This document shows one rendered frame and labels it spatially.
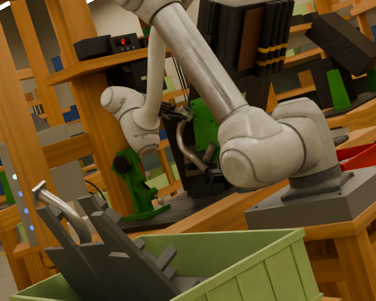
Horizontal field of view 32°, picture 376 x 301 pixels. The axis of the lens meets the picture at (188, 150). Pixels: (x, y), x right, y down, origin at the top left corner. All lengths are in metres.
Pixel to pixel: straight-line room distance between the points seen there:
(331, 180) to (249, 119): 0.32
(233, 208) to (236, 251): 0.69
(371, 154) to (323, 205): 0.68
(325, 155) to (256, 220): 0.27
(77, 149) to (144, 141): 0.50
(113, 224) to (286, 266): 0.37
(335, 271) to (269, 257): 0.59
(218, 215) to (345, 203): 0.54
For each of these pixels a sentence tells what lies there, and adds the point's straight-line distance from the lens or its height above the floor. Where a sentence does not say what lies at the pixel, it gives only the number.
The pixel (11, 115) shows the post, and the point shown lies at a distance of 2.46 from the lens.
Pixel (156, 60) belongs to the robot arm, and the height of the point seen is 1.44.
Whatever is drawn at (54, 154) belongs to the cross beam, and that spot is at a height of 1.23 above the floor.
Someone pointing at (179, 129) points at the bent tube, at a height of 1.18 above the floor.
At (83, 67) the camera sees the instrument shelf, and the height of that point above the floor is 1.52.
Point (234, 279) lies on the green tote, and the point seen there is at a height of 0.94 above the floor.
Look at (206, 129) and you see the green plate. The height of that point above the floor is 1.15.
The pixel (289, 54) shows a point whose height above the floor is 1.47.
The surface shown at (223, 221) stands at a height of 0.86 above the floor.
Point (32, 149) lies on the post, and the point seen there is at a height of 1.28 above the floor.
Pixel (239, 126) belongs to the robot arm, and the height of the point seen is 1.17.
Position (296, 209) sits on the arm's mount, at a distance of 1.87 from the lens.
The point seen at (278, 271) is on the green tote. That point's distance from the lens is 1.35.
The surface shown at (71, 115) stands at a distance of 7.86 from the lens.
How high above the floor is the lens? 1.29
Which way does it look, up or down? 4 degrees down
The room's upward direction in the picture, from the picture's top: 17 degrees counter-clockwise
